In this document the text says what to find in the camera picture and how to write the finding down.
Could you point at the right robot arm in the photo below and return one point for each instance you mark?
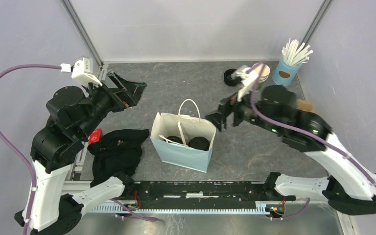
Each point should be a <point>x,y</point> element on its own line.
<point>350,188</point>

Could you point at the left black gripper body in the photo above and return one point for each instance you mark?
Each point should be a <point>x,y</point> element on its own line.
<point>109,101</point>

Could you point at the stack of black lids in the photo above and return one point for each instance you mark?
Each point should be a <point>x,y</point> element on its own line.
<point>230,78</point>

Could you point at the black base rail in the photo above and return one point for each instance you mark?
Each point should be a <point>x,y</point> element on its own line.
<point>195,195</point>

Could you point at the white straw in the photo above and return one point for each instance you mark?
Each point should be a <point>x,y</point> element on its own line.
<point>181,133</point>

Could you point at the brown pulp cup carrier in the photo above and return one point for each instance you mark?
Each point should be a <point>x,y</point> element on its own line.
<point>304,105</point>

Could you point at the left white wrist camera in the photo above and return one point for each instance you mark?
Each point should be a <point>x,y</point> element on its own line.
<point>82,72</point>

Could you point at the light blue paper bag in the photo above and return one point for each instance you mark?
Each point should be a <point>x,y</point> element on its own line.
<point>165,124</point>

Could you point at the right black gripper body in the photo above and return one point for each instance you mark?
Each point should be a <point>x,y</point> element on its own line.
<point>242,110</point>

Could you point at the black cup lid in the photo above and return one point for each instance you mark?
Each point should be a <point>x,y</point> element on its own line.
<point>199,143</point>
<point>174,139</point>

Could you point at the white cable tray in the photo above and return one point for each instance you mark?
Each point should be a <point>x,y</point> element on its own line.
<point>258,209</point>

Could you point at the red card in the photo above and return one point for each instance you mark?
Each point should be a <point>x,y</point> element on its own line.
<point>95,136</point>

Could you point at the blue straw holder can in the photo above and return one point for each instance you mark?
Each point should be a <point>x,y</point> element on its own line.
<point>284,73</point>

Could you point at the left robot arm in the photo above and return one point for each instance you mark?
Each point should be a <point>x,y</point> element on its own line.
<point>74,114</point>

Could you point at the black cloth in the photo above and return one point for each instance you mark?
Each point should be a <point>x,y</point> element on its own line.
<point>117,153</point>

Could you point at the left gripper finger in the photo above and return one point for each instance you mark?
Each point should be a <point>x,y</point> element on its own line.
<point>114,81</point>
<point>134,92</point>

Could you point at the stack of paper cups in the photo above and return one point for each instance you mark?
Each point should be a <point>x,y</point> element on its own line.
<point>263,71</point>

